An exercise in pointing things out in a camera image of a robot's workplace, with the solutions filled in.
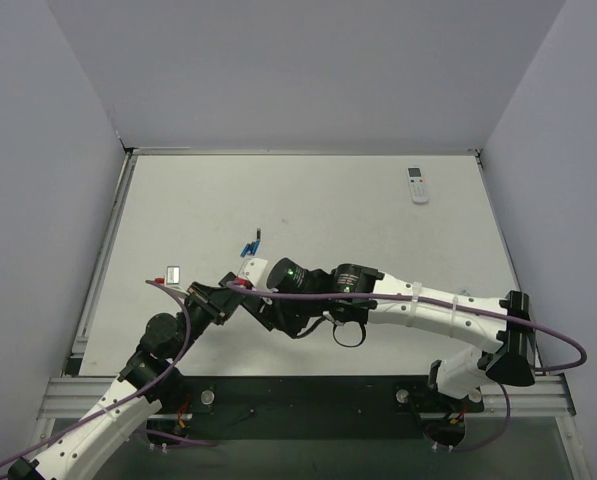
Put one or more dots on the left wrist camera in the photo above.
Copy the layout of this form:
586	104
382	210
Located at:
171	277

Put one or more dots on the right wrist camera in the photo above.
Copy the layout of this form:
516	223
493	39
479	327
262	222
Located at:
255	270

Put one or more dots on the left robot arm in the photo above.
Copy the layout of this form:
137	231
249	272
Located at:
148	382

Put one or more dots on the white remote control far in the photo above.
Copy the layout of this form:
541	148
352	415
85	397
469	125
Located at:
417	186

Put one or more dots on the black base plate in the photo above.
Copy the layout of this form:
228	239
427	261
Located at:
225	408

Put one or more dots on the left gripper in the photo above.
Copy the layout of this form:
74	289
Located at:
204	301

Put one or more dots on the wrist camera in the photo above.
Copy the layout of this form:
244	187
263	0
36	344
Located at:
171	277
255	270

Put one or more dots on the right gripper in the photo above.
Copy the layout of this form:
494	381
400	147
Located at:
260	314

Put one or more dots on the black remote control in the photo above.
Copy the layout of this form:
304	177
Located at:
258	312

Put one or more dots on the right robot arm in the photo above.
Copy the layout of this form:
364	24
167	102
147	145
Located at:
501	346

